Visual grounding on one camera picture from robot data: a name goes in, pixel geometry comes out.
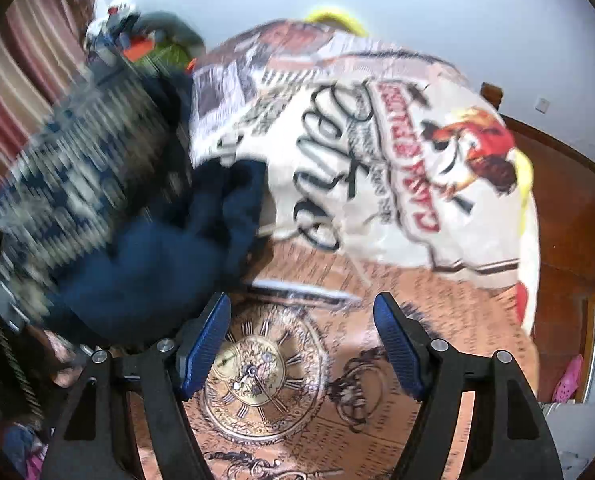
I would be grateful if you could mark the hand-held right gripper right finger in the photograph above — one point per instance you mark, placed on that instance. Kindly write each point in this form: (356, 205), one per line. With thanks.
(402, 350)

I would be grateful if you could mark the pink slipper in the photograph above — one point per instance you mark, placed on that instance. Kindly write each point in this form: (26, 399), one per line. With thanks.
(567, 380)

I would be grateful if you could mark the striped red curtain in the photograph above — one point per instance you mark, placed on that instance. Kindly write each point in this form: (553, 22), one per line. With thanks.
(22, 60)

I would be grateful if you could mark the orange box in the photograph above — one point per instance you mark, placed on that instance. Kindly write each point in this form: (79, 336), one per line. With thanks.
(140, 47)

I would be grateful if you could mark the printed blanket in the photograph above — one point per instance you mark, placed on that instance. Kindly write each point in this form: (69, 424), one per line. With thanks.
(377, 160)

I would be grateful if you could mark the grey plush pillow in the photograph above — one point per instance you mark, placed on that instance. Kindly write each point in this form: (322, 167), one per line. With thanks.
(172, 27)

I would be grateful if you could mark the navy patterned hoodie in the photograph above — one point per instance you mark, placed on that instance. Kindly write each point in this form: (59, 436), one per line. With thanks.
(152, 260)

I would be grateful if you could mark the wooden bed post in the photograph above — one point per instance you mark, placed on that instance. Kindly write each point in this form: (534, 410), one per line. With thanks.
(491, 95)

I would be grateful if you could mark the pile of mixed clutter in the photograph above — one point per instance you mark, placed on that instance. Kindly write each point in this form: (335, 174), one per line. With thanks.
(112, 25)

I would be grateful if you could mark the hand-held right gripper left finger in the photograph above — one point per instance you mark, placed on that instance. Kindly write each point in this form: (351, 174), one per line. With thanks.
(205, 350)

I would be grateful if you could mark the white wall socket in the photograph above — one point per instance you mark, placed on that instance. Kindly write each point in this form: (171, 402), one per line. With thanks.
(542, 105)

